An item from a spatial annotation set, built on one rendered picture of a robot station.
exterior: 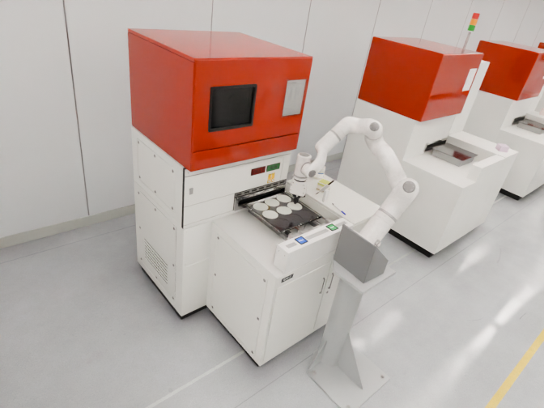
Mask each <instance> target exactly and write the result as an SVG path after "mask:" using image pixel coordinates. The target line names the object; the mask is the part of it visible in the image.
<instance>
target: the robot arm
mask: <svg viewBox="0 0 544 408"><path fill-rule="evenodd" d="M382 133H383V126H382V124H381V123H380V122H378V121H377V120H374V119H371V118H366V119H361V118H357V117H345V118H343V119H342V120H341V121H340V122H339V123H338V124H337V125H336V126H334V127H333V128H332V129H331V130H330V131H329V132H328V133H327V134H326V135H325V136H324V137H323V138H321V139H320V140H319V141H318V142H317V144H316V145H315V149H316V151H317V157H316V159H315V160H314V161H313V162H312V163H311V158H312V156H311V155H310V154H309V153H305V152H300V153H298V155H297V160H296V164H295V172H294V174H293V176H294V177H293V178H292V181H291V186H290V189H289V193H290V194H292V196H293V198H294V200H293V202H294V204H296V203H298V201H299V198H301V197H302V198H305V194H306V190H307V178H312V177H314V176H315V175H316V174H317V173H318V172H319V171H320V170H321V169H322V168H323V167H324V166H325V163H326V158H327V153H328V152H329V151H330V150H331V149H332V148H333V147H335V146H336V145H337V144H338V143H339V142H340V141H341V140H342V139H344V138H345V137H346V136H347V135H348V134H364V139H365V142H366V144H367V146H368V148H369V149H370V151H371V152H372V153H373V154H374V155H375V157H376V158H377V159H378V161H379V163H380V165H381V167H382V168H383V170H384V172H385V175H386V176H387V179H388V181H389V185H390V187H391V190H392V192H391V193H390V194H389V196H388V197H387V198H386V199H385V201H384V202H383V204H382V205H381V206H380V208H379V209H378V210H377V211H376V213H375V214H374V215H373V216H372V217H371V218H370V219H369V221H368V222H367V223H366V225H365V226H364V227H363V229H362V230H361V231H360V232H359V233H358V232H357V231H355V230H353V231H355V232H356V233H358V234H359V235H361V236H362V237H363V238H364V239H366V240H367V241H369V242H370V243H372V244H374V245H375V246H378V247H379V246H380V244H381V240H382V239H383V238H384V237H385V235H386V234H387V233H388V231H389V230H390V229H391V227H392V226H393V225H394V224H395V223H396V222H397V220H398V219H399V218H400V217H401V215H402V214H403V213H404V211H405V210H406V209H407V207H408V206H409V205H410V204H411V203H412V202H413V201H414V199H415V198H416V197H417V195H418V194H419V184H418V182H417V181H416V180H414V179H411V178H407V177H406V174H405V173H404V171H403V168H402V166H401V164H400V162H399V160H398V158H397V156H396V154H395V153H394V151H393V149H392V148H391V147H390V146H389V145H388V144H387V143H386V142H385V140H384V139H383V137H382ZM296 195H298V197H296Z"/></svg>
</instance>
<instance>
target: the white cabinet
mask: <svg viewBox="0 0 544 408"><path fill-rule="evenodd" d="M334 254H335V250H334V251H333V252H330V253H327V254H326V255H324V256H322V257H319V258H317V259H316V260H314V261H311V262H309V263H307V264H305V265H303V266H301V267H299V268H297V269H295V270H293V271H291V272H288V273H286V274H284V275H282V276H280V277H278V278H275V277H274V276H273V275H272V274H271V273H270V272H269V271H268V270H267V269H265V268H264V267H263V266H262V265H261V264H260V263H259V262H257V261H256V260H255V259H254V258H253V257H251V256H250V255H249V254H248V253H247V252H246V251H245V250H243V249H242V248H241V247H240V246H239V245H238V244H237V243H236V242H235V241H234V240H233V239H232V238H231V237H229V236H228V235H227V234H226V233H225V232H224V231H222V230H221V229H220V228H219V227H218V226H217V225H216V224H214V223H213V222H212V229H211V240H210V262H209V274H208V285H207V296H206V306H207V307H208V308H209V309H210V312H211V313H212V314H213V316H214V317H215V318H216V319H217V320H218V322H219V323H220V324H221V325H222V326H223V327H224V329H225V330H226V331H227V332H228V333H229V334H230V335H231V336H232V337H233V338H234V340H235V341H236V342H237V343H238V344H239V345H240V347H241V348H242V349H243V350H244V351H245V353H246V354H247V355H248V356H249V357H250V358H251V360H252V361H253V362H254V363H255V364H256V365H257V366H258V367H259V366H261V365H262V364H264V363H266V362H267V361H269V360H271V359H273V358H274V357H275V356H276V355H278V354H280V353H281V352H283V351H285V350H286V349H287V348H289V347H290V346H292V345H294V344H296V343H297V342H298V341H300V340H301V339H303V338H305V337H307V336H308V335H309V334H311V333H312V332H314V331H315V330H317V329H319V328H321V327H322V326H323V325H325V324H326V323H327V320H328V317H329V312H330V309H331V307H332V303H333V301H334V296H335V293H336V290H337V287H338V282H339V279H340V278H339V277H338V276H337V275H336V274H334V265H333V256H334Z"/></svg>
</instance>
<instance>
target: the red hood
mask: <svg viewBox="0 0 544 408"><path fill-rule="evenodd" d="M128 49H129V66H130V101H131V119H132V126H133V127H134V128H135V129H137V130H138V131H139V132H141V133H142V134H143V135H145V136H146V137H147V138H149V139H150V140H151V141H152V142H153V143H154V144H155V145H157V146H158V147H160V148H161V149H162V150H163V151H165V152H166V153H167V154H169V155H170V156H171V157H172V158H173V159H174V160H176V161H177V162H178V163H179V164H181V165H182V166H183V167H185V168H186V169H187V170H189V171H190V172H194V171H198V170H202V169H206V168H213V167H217V166H220V165H224V164H231V163H235V162H239V161H243V160H247V159H254V158H257V157H262V156H266V155H273V154H276V153H280V152H284V151H291V150H295V149H296V148H297V144H298V139H299V135H300V127H301V121H302V117H303V112H304V104H305V100H306V95H307V90H308V82H309V77H310V73H311V68H312V58H313V56H310V55H307V54H305V53H301V52H298V51H295V50H293V49H289V48H286V47H282V46H280V45H276V44H273V43H270V42H268V41H265V40H261V39H258V38H256V37H253V36H249V35H246V34H244V33H241V32H214V31H190V30H167V29H142V28H128Z"/></svg>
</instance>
